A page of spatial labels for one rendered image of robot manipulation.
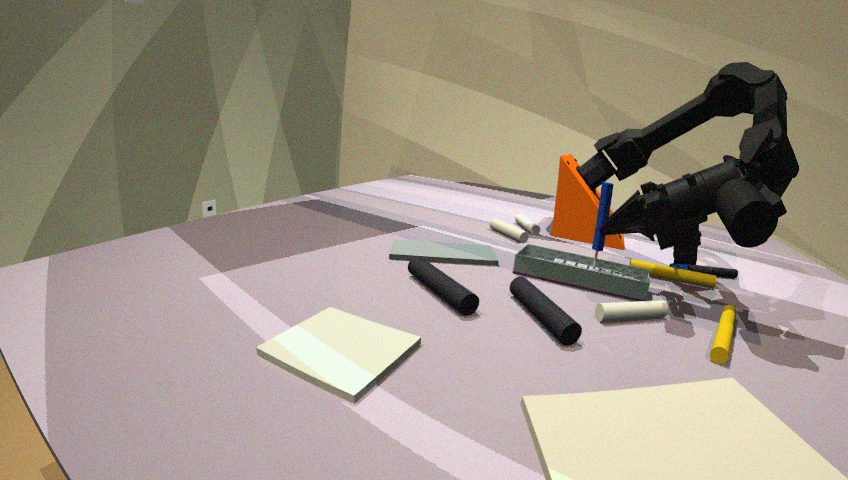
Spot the blue stylus with grey tip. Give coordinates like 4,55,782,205
592,182,614,262

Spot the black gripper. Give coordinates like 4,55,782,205
599,172,713,250

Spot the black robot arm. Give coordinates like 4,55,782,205
576,62,799,265

